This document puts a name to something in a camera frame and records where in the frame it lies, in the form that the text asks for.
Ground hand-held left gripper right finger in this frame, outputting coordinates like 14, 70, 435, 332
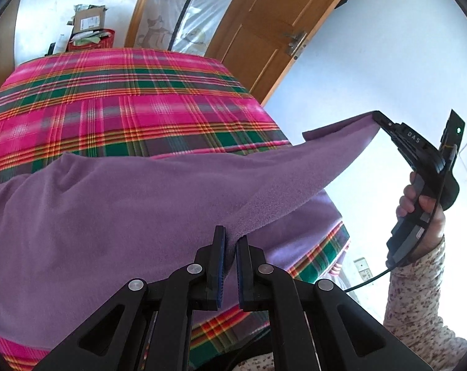
235, 236, 431, 371

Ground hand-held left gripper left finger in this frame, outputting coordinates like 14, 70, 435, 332
34, 226, 228, 371

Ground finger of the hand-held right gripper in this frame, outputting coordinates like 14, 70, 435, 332
373, 111, 403, 137

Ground purple fleece pants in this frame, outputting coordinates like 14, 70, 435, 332
0, 112, 381, 337

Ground person's right forearm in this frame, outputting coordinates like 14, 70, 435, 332
384, 236, 467, 361

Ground person's right hand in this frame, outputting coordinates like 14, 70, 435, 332
396, 172, 445, 259

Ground metal door lock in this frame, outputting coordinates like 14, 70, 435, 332
284, 31, 308, 59

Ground wooden door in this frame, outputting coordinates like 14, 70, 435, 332
204, 0, 363, 105

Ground pink plaid bed sheet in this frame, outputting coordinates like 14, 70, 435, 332
0, 47, 350, 371

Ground clear plastic door curtain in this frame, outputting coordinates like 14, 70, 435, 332
135, 0, 253, 53

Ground red basket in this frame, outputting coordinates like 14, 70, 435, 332
66, 28, 116, 52

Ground cardboard box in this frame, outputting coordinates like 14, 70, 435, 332
69, 5, 107, 39

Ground wall socket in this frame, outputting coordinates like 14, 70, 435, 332
353, 257, 373, 281

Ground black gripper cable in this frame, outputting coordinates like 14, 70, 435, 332
344, 263, 394, 292

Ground wooden door frame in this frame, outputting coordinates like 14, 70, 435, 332
124, 0, 253, 53

